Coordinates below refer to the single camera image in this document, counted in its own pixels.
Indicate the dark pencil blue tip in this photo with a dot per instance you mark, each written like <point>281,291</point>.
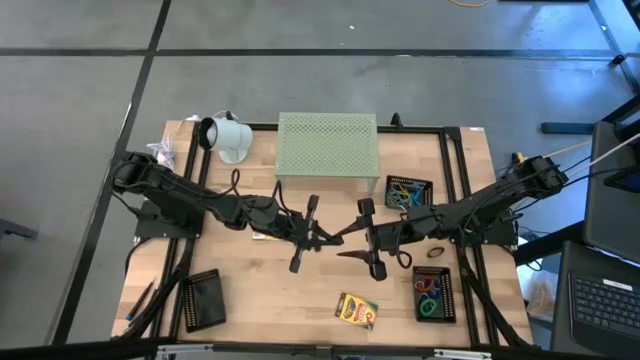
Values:
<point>141,300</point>

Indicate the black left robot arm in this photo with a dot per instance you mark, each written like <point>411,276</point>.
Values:
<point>200,200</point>

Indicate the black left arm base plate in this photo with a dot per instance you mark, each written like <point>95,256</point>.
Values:
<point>150,230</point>

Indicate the tan rubber band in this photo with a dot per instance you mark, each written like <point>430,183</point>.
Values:
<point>395,202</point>

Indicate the green perforated metal shelf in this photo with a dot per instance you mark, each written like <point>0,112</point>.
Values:
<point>325,145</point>

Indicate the black desk beam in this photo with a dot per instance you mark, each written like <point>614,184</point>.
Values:
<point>545,245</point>

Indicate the black aluminium table frame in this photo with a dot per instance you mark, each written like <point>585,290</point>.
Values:
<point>415,129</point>

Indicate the light blue rubber band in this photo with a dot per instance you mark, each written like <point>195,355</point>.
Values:
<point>400,188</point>
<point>415,192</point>

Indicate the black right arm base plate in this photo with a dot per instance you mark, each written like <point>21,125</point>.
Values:
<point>500,235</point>

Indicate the blue spiral coil wristband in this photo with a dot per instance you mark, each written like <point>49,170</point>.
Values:
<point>437,290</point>

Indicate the small black clamp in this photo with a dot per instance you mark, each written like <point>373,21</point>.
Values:
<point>396,120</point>

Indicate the red spiral coil wristband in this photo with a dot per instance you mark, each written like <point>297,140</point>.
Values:
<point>420,285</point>

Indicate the yellow green card pack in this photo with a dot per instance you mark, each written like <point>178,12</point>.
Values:
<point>260,236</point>

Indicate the black flat floor bar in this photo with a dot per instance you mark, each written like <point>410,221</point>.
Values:
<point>565,128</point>

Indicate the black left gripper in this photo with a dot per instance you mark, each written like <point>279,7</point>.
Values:
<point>287,222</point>

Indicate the green spiral coil wristband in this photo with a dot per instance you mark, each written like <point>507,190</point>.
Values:
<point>422,307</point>

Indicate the black mesh tray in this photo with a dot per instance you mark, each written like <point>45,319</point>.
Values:
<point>450,280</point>
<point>426,182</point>
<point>205,302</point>

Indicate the dark grey laptop keyboard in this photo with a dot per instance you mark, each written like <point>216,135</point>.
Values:
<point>600,300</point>

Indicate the dark grey monitor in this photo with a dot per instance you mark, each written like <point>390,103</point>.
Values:
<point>607,225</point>

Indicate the yellow green crayon box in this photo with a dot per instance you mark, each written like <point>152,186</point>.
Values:
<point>356,311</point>

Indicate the grey floor foot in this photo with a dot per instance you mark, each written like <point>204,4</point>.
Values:
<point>15,229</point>

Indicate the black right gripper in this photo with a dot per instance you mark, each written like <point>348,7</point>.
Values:
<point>387,235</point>

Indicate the black device blue screen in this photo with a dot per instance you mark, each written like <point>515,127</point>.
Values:
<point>627,181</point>

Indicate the dark metal desk frame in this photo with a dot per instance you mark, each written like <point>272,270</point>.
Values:
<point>618,59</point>

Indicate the black rig crossbar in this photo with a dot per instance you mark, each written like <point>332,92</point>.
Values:
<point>100,350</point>

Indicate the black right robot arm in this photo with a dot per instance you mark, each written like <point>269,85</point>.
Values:
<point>480,202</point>

